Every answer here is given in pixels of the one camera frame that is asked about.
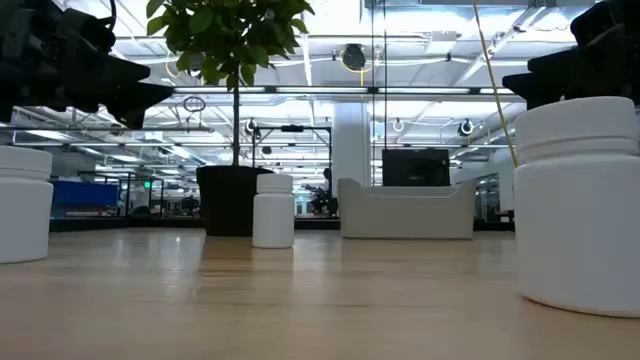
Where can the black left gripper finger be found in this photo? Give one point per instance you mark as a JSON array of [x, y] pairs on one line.
[[137, 102], [112, 70]]

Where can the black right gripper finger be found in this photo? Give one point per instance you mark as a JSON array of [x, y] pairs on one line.
[[575, 60], [537, 90]]

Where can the white plastic pill bottle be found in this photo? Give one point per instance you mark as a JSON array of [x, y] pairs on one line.
[[22, 210], [580, 210], [273, 215]]

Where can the grey plastic basket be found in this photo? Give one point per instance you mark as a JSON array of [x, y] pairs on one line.
[[405, 215]]

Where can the blue panel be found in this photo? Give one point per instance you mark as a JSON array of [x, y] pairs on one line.
[[85, 194]]

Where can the green potted plant black pot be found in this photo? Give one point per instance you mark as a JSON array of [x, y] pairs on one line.
[[225, 200]]

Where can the long ceiling light strip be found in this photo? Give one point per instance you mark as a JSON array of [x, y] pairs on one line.
[[320, 90]]

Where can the white building column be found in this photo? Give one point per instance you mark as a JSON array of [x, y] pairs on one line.
[[350, 150]]

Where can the person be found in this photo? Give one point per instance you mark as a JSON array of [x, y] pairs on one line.
[[327, 200]]

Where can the black aluminium table frame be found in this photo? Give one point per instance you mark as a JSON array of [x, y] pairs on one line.
[[150, 224]]

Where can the black metal rig frame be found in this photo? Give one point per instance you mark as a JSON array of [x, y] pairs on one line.
[[292, 128]]

